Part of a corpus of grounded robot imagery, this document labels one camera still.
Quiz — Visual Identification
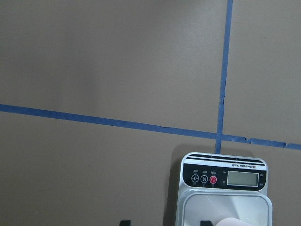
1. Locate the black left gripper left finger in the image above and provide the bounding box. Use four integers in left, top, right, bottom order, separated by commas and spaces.
119, 220, 131, 226

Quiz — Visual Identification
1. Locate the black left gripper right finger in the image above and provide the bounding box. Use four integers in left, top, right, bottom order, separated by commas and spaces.
200, 220, 213, 226

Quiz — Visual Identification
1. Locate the pink paper cup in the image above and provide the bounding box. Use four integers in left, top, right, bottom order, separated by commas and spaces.
216, 218, 252, 226

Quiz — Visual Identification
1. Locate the silver digital kitchen scale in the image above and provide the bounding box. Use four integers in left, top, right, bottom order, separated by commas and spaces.
174, 152, 272, 226

